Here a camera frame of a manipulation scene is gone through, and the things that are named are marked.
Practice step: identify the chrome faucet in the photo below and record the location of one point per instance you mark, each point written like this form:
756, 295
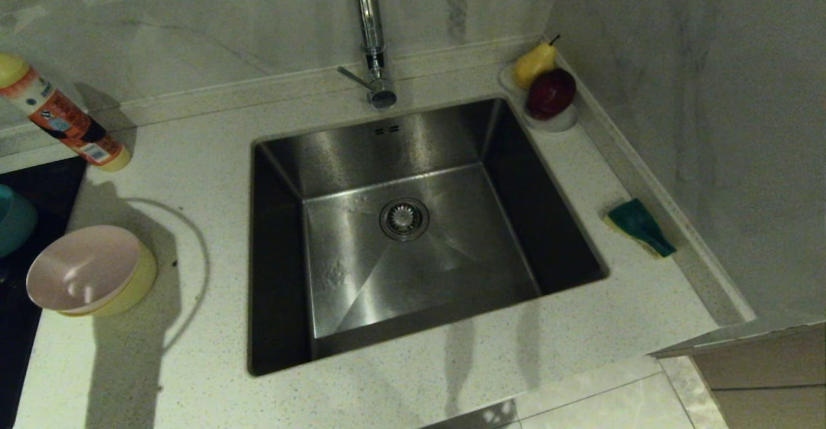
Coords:
371, 22

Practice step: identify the green and yellow sponge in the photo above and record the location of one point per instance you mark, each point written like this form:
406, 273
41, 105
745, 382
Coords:
639, 222

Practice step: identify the yellow plastic bowl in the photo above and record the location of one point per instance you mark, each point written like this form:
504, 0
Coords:
135, 287

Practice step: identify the pink plastic bowl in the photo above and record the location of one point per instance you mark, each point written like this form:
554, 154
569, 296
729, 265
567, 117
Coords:
84, 268

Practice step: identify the orange label detergent bottle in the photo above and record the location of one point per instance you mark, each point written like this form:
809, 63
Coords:
64, 119

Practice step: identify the blue plastic bowl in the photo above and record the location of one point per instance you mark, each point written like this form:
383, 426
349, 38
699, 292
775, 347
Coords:
16, 222

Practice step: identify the metal sink drain strainer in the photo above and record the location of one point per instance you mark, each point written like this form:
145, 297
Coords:
404, 219

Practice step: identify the stainless steel sink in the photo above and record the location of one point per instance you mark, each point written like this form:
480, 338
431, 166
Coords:
452, 158

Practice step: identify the white fruit tray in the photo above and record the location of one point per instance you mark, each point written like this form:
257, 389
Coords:
556, 125

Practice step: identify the dark red apple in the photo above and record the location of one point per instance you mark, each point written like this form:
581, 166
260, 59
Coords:
550, 95

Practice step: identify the yellow pear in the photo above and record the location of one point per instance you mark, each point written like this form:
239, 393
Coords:
532, 66

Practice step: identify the black induction cooktop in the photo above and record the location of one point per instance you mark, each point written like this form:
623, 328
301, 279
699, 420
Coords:
39, 177

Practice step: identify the light wooden cabinet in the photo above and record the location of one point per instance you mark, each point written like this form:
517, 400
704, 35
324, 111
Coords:
768, 377

